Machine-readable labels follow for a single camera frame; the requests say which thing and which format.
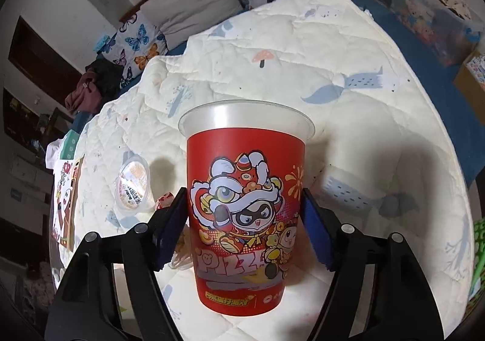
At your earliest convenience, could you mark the green mesh trash basket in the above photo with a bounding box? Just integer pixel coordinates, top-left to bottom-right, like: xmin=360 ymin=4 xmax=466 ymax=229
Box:
xmin=469 ymin=218 xmax=485 ymax=301

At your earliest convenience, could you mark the dark red clothing pile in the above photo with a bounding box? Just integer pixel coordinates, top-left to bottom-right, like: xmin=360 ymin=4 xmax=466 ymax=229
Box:
xmin=65 ymin=59 xmax=123 ymax=114

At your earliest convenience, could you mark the dark wooden door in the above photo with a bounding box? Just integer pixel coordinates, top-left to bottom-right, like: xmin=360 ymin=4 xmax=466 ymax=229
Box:
xmin=8 ymin=17 xmax=81 ymax=105

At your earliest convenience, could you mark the small yogurt jelly cup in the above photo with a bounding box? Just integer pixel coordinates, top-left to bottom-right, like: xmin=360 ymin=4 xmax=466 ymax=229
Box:
xmin=115 ymin=153 xmax=154 ymax=215

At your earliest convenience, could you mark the cardboard box with printed top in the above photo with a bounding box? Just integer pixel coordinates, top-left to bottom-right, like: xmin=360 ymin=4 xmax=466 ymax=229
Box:
xmin=453 ymin=50 xmax=484 ymax=125

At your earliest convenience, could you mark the red plastic cartoon cup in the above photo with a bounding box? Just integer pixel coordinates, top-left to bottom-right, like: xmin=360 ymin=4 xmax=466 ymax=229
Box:
xmin=178 ymin=100 xmax=315 ymax=316

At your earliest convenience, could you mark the white quilted table cover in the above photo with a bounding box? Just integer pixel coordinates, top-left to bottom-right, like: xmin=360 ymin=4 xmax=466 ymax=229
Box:
xmin=45 ymin=0 xmax=474 ymax=340

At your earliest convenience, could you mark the butterfly print pillow left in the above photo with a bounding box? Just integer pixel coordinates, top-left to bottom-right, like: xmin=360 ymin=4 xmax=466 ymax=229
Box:
xmin=100 ymin=11 xmax=169 ymax=89

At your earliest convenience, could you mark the cartoon printed paper bag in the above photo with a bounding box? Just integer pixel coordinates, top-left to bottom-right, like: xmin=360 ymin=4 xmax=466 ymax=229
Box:
xmin=51 ymin=158 xmax=84 ymax=252

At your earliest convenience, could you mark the clear plastic storage bin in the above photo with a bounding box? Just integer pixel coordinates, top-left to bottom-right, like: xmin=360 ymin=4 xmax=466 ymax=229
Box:
xmin=391 ymin=0 xmax=484 ymax=66

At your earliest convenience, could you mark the grey plain pillow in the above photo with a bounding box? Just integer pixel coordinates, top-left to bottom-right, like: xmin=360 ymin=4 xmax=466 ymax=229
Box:
xmin=141 ymin=0 xmax=243 ymax=50

